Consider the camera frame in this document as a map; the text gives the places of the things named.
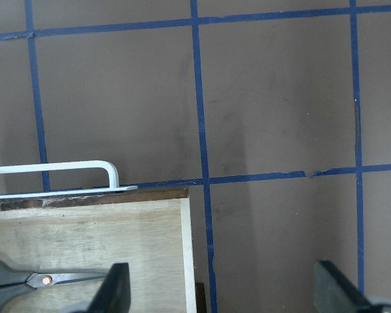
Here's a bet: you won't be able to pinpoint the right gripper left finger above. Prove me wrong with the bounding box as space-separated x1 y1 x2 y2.
65 263 131 313

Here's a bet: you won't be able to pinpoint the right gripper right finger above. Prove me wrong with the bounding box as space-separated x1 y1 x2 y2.
314 260 391 313

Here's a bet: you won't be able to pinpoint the wooden drawer with white handle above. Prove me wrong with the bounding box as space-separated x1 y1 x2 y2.
0 160 197 312

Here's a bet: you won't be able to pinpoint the grey orange scissors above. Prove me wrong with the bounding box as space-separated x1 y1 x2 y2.
0 260 106 312

